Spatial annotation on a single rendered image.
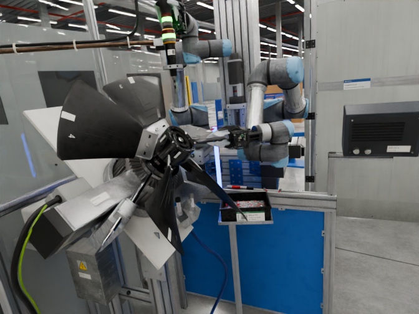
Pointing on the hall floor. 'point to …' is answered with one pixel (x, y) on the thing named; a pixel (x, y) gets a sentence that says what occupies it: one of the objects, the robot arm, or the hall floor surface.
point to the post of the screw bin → (235, 268)
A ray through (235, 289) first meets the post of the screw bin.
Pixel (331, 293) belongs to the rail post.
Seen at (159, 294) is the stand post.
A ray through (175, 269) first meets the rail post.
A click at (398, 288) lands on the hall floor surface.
